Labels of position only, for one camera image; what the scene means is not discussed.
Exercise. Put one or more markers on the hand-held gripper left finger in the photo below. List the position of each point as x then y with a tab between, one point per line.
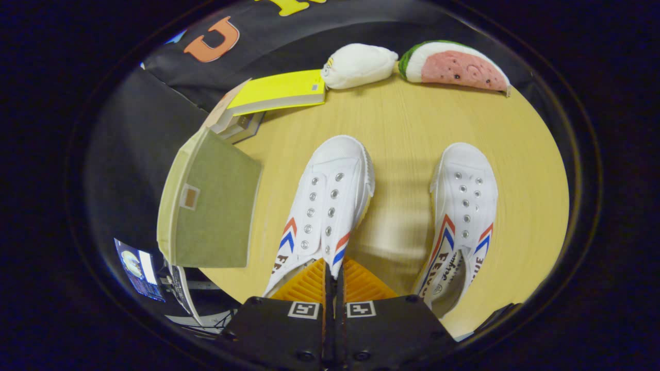
278	330

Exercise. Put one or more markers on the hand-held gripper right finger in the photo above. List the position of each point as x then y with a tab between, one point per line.
392	330

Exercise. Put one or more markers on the grey-green fabric storage box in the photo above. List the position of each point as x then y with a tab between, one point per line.
216	216

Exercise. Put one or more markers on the white canvas shoe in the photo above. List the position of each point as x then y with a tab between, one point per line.
464	196
330	190

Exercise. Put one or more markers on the small black box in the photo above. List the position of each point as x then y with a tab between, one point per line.
495	315

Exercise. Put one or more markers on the white-rimmed dark object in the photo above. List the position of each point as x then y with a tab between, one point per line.
178	286

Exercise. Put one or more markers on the dark blue book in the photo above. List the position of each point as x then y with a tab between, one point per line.
256	125

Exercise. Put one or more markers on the grey book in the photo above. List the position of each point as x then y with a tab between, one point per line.
237	124

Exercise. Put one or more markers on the yellow book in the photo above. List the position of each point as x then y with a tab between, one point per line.
278	90

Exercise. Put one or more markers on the white plush toy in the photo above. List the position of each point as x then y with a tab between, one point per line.
361	64

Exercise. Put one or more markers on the watermelon slice plush toy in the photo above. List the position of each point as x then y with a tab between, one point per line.
459	67

